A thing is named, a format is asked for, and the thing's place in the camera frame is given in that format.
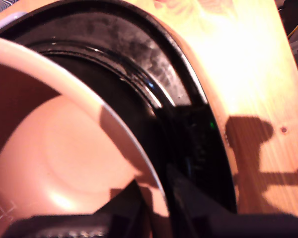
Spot black Philips rice cooker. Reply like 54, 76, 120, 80
0, 0, 239, 217

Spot striped grey cloth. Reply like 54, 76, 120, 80
0, 0, 16, 18

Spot black cooking pot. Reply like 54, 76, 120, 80
0, 36, 171, 238

